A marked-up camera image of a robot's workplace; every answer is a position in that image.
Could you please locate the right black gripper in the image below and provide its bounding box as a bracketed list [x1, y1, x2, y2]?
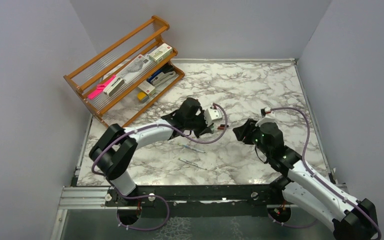
[233, 117, 272, 157]

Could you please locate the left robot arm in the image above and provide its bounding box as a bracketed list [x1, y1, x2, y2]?
[88, 97, 222, 206]

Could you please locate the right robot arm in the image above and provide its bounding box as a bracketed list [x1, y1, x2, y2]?
[233, 118, 378, 240]

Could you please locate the small white red box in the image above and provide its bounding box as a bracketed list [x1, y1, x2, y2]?
[137, 81, 156, 97]

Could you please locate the blue black stapler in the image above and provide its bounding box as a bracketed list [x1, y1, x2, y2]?
[146, 63, 175, 86]

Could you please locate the yellow sticky note block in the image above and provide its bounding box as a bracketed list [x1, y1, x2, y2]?
[137, 92, 149, 103]

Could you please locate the white green box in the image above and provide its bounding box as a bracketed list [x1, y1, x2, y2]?
[148, 43, 173, 64]

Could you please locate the long white package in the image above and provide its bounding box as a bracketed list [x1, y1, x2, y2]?
[116, 54, 155, 83]

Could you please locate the wooden shelf rack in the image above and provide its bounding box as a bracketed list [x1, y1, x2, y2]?
[64, 15, 185, 128]

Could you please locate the white black box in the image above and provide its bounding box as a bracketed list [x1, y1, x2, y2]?
[103, 77, 125, 97]

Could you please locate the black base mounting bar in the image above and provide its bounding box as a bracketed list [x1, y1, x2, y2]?
[104, 184, 301, 208]

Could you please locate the pink highlighter pack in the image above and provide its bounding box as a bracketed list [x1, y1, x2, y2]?
[87, 74, 116, 100]

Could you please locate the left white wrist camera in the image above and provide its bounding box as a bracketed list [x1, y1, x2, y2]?
[204, 108, 223, 127]

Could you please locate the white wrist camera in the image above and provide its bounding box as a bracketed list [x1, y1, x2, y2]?
[255, 107, 276, 127]
[204, 108, 223, 127]

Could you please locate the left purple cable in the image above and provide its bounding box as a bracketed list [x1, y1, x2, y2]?
[91, 102, 229, 232]

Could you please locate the purple cable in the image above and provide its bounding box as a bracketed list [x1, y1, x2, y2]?
[91, 102, 229, 232]
[266, 106, 382, 240]

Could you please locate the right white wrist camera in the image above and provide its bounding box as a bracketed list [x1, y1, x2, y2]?
[255, 107, 276, 127]

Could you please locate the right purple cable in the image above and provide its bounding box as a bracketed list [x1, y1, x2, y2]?
[266, 106, 382, 240]

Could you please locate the aluminium frame rail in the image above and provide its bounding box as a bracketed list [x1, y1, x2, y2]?
[58, 186, 110, 210]

